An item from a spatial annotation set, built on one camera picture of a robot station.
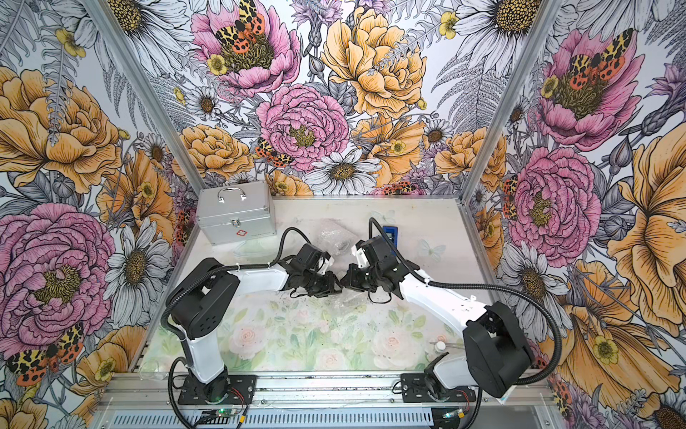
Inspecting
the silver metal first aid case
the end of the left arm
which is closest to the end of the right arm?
the end of the left arm

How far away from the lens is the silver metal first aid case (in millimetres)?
984

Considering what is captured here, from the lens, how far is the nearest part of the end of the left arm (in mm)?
771

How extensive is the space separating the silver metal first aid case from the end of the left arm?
0.28m

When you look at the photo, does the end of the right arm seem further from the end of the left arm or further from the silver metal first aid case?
the silver metal first aid case
